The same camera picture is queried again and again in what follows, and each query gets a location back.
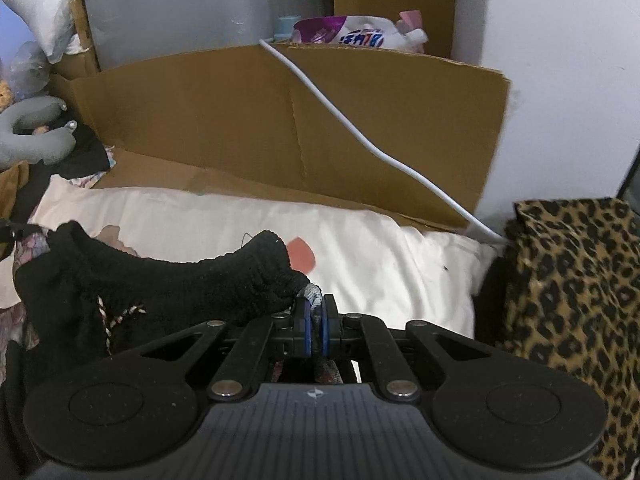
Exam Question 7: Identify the black knit sweater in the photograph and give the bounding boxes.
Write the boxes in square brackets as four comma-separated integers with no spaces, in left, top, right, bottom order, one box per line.
[6,221,309,391]

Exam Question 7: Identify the cream printed bed quilt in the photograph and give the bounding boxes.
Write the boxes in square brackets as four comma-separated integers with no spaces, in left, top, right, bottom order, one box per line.
[0,174,497,386]

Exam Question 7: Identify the brown cardboard sheet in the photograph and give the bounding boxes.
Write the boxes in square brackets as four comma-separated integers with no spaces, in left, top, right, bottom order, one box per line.
[50,45,509,230]

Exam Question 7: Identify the leopard print pillow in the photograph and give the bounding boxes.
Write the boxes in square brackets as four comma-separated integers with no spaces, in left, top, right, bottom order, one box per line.
[503,197,639,479]

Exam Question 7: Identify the floral patterned cloth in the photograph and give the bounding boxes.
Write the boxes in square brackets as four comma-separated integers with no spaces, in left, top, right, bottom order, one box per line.
[1,228,50,354]

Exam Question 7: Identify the brown tan garment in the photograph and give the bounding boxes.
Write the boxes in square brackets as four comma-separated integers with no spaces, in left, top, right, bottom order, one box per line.
[0,162,29,220]

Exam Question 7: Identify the silver grey foil panel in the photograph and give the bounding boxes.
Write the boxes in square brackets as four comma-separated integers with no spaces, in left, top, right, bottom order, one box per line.
[85,0,333,70]

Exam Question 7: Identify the white cable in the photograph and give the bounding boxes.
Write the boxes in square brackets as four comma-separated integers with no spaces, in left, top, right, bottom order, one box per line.
[258,38,508,244]

